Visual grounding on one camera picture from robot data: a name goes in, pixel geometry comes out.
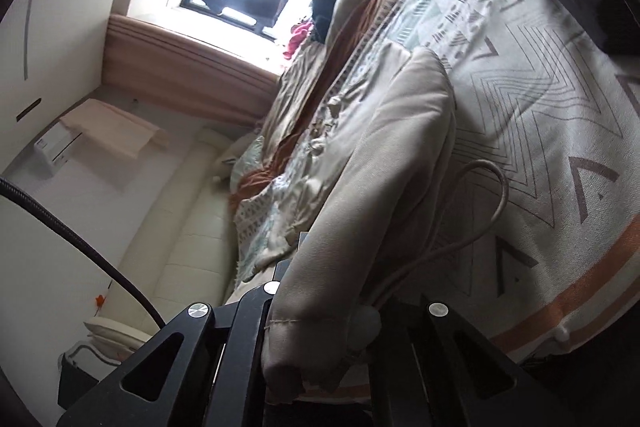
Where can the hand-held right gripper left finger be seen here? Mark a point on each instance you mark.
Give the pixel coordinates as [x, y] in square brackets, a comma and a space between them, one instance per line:
[235, 332]

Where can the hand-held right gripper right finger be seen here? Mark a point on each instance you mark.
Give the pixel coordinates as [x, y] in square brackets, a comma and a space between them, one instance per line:
[440, 342]

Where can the beige jacket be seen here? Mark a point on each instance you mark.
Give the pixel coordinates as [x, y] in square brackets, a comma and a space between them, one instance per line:
[390, 167]

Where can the cream leather bed headboard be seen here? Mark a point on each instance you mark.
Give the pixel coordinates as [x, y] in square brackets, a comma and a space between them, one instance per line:
[175, 247]

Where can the small orange toy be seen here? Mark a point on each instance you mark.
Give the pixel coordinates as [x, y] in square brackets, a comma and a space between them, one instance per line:
[100, 300]

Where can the white pillow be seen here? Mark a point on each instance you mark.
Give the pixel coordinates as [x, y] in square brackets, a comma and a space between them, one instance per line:
[240, 157]

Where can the white patterned blanket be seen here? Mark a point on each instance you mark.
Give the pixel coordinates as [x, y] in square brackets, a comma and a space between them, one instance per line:
[550, 132]

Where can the beige hanging cloth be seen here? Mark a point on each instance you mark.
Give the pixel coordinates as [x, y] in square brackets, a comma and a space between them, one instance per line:
[115, 127]

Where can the brown and beige duvet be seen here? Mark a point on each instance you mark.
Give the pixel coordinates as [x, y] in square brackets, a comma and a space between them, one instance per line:
[300, 92]

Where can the white air conditioner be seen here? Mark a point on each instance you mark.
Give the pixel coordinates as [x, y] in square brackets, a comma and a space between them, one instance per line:
[55, 152]

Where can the pink curtain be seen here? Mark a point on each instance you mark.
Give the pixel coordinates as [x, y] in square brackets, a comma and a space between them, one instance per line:
[190, 67]

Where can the red garment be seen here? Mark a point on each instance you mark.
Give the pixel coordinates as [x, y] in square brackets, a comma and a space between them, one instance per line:
[297, 39]

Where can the black garment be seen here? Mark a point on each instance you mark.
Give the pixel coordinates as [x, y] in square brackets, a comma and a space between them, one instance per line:
[327, 7]

